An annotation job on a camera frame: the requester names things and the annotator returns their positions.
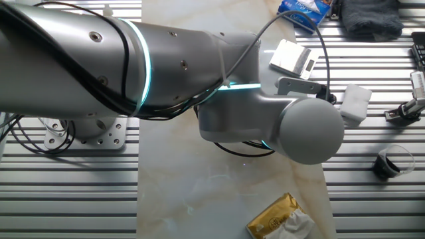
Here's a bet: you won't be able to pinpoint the silver digital pocket scale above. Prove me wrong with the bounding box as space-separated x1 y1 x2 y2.
268 39 320 81

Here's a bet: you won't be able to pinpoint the blue tissue pack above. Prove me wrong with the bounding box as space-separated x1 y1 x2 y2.
277 0 333 34

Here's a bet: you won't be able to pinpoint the small black object in cup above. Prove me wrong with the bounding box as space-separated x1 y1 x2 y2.
372 155 401 182

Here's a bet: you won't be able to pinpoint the dark grey towel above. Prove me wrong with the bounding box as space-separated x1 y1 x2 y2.
340 0 405 42

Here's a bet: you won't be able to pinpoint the clear plastic cup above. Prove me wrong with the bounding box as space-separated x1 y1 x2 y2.
371 145 416 182

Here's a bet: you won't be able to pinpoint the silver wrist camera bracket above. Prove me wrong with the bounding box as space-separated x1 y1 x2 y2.
275 76 328 100

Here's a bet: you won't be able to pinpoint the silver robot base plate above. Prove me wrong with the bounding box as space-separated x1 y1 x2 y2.
44 116 129 150

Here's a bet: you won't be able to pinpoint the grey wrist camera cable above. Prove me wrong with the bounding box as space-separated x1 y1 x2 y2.
224 9 337 106

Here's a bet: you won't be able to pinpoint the black base cables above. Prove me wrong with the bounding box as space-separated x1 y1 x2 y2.
0 114 76 155

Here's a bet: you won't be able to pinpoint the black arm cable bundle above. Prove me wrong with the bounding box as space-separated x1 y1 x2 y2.
0 1 276 159

